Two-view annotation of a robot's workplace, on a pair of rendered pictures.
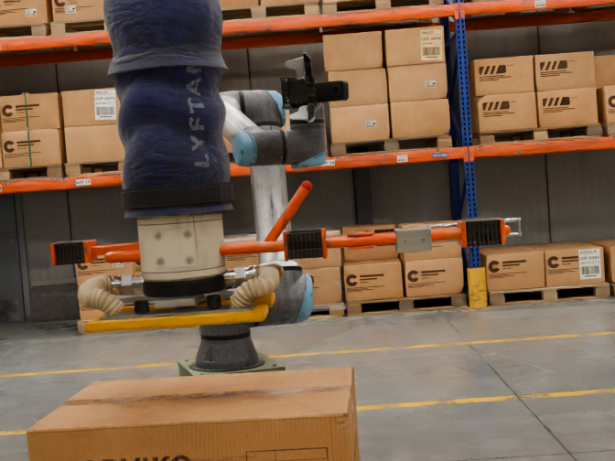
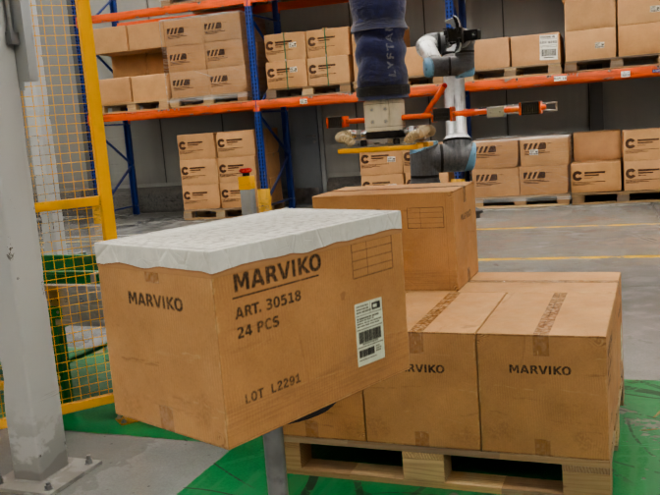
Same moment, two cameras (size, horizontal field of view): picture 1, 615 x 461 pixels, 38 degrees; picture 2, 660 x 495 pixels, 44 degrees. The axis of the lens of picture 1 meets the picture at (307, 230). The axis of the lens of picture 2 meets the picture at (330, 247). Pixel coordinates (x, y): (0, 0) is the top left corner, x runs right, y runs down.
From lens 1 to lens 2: 1.70 m
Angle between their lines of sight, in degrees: 19
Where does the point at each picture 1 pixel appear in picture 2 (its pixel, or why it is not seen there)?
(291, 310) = (462, 162)
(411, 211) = (638, 120)
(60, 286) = (350, 178)
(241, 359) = not seen: hidden behind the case
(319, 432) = (439, 199)
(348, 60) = not seen: outside the picture
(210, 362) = not seen: hidden behind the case
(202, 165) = (392, 75)
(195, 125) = (389, 56)
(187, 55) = (385, 23)
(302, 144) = (460, 64)
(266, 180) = (452, 86)
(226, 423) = (398, 194)
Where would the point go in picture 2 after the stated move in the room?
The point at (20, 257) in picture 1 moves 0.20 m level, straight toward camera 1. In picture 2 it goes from (320, 155) to (320, 155)
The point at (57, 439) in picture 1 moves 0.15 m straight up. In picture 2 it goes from (324, 200) to (322, 164)
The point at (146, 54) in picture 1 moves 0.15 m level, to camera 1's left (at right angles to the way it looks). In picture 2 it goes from (366, 23) to (331, 27)
